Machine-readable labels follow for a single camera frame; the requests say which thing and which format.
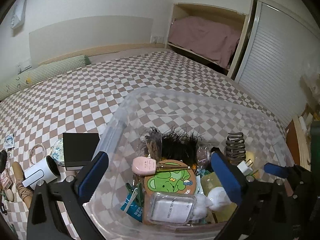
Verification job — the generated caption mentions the green cartoon coaster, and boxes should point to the green cartoon coaster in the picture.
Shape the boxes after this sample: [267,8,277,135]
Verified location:
[144,159,197,195]

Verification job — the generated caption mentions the dark cylinder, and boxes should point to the dark cylinder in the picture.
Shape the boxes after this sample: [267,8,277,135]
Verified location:
[0,150,8,173]

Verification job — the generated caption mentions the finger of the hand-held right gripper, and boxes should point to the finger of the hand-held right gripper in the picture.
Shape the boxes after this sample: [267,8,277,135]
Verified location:
[264,162,304,180]

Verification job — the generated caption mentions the black feather tuft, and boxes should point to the black feather tuft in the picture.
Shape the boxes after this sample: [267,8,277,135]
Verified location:
[140,126,205,165]

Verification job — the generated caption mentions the clear plastic storage container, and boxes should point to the clear plastic storage container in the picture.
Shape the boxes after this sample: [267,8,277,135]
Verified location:
[82,87,295,240]

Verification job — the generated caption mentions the green clip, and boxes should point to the green clip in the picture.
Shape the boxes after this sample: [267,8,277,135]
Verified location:
[125,183,145,204]

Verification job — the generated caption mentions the white hanging paper bag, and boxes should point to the white hanging paper bag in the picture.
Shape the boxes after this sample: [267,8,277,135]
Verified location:
[10,0,28,29]

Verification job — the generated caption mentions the pink small case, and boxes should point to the pink small case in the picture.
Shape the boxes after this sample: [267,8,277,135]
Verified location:
[132,156,157,175]

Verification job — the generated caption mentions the white cylindrical appliance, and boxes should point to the white cylindrical appliance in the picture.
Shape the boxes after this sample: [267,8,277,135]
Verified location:
[22,155,61,191]

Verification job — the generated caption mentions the blue printed packet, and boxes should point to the blue printed packet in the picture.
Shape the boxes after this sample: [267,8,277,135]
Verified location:
[120,192,144,222]

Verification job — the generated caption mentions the white cotton ball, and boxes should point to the white cotton ball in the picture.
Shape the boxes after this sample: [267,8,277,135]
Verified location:
[192,194,209,218]

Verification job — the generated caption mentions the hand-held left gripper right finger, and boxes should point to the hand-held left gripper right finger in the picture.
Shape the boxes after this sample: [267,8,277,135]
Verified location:
[210,148,294,240]

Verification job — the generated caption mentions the floral pouch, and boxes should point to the floral pouch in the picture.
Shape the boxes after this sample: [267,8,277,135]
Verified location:
[50,138,66,167]

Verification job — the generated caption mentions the white louvered sliding door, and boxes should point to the white louvered sliding door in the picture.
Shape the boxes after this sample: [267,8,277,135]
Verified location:
[235,2,320,120]

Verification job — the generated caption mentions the wooden alcove frame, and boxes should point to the wooden alcove frame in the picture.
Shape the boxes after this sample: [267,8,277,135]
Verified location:
[165,3,250,80]

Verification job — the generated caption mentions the gold scissors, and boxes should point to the gold scissors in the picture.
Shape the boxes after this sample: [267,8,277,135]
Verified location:
[155,160,189,172]

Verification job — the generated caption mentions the clear glass bottle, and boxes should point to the clear glass bottle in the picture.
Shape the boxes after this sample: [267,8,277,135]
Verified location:
[196,144,213,167]

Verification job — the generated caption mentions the pink card box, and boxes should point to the pink card box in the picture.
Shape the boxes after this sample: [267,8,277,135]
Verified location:
[0,172,13,189]

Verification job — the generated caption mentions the clear plastic nail box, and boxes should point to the clear plastic nail box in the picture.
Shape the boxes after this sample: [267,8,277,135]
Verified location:
[147,192,197,227]

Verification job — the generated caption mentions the cardboard tube with rope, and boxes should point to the cardboard tube with rope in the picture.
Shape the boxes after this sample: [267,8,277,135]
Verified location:
[12,161,34,205]

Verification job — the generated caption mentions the wooden headboard rail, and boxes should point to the wooden headboard rail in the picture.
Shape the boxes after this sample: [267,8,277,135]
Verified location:
[37,42,167,65]

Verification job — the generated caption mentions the green bolster pillow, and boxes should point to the green bolster pillow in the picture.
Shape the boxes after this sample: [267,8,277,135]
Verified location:
[0,54,91,100]

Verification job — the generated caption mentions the pink blanket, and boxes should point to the pink blanket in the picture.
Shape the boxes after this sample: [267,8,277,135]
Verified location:
[168,16,241,69]

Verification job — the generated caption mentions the white headboard panel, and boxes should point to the white headboard panel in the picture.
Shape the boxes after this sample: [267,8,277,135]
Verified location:
[29,17,153,60]

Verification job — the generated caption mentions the white plug adapter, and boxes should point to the white plug adapter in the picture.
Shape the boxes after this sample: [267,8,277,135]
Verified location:
[237,158,253,175]

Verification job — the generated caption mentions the wooden furniture edge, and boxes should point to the wooden furniture edge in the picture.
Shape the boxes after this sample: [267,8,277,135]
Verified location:
[285,75,320,170]

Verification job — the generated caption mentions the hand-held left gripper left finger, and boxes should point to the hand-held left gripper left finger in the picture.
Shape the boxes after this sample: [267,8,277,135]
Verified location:
[26,151,109,240]

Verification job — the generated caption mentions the yellow translucent block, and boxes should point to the yellow translucent block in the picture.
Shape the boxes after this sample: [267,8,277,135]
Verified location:
[201,172,225,195]

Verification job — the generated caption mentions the clear tape roll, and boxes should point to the clear tape roll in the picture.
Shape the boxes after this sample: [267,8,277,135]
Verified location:
[29,143,47,165]

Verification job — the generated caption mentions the teal mask packet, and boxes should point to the teal mask packet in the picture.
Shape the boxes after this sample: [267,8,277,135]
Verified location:
[4,134,16,150]

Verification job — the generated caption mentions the dark spiral hair clip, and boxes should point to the dark spiral hair clip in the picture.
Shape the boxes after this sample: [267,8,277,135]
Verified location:
[225,131,247,165]

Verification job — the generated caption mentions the white wall switch plate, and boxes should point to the white wall switch plate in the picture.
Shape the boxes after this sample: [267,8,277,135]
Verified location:
[15,60,32,73]

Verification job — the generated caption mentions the black box with white sides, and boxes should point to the black box with white sides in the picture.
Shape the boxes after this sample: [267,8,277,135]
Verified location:
[62,132,100,171]

